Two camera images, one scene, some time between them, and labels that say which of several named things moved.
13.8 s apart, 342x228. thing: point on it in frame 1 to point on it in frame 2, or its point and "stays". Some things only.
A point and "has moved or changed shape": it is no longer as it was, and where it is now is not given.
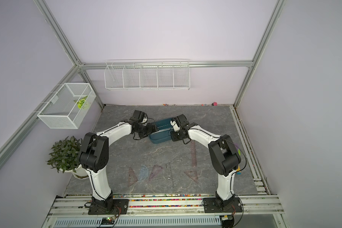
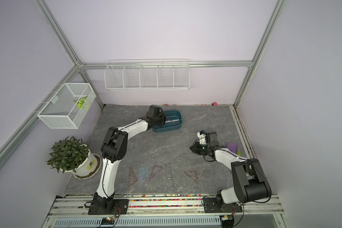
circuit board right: (227, 221) stays
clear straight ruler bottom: (170, 174) stays
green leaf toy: (80, 101) stays
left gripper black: (149, 130) to (160, 124)
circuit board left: (107, 221) stays
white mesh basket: (67, 109) stays
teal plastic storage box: (162, 135) has moved or changed shape
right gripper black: (173, 136) to (195, 149)
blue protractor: (143, 173) stays
